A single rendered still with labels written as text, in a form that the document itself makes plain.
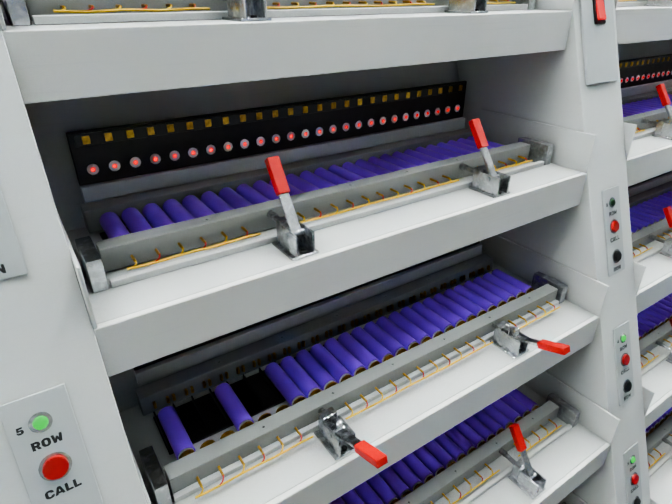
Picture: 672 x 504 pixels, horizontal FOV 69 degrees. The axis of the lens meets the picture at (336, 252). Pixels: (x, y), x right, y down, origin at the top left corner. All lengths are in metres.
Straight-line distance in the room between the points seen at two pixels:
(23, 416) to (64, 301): 0.08
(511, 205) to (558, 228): 0.17
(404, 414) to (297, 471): 0.13
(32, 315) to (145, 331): 0.08
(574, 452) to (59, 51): 0.78
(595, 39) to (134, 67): 0.57
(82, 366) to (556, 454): 0.65
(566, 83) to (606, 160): 0.12
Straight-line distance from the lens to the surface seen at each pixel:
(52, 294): 0.39
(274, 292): 0.43
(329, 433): 0.51
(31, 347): 0.39
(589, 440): 0.87
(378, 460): 0.46
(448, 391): 0.59
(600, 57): 0.76
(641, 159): 0.85
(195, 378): 0.58
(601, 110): 0.76
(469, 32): 0.59
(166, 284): 0.42
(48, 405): 0.40
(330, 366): 0.58
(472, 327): 0.65
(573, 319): 0.76
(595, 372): 0.83
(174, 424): 0.54
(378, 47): 0.51
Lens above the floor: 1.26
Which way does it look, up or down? 11 degrees down
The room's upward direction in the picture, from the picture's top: 11 degrees counter-clockwise
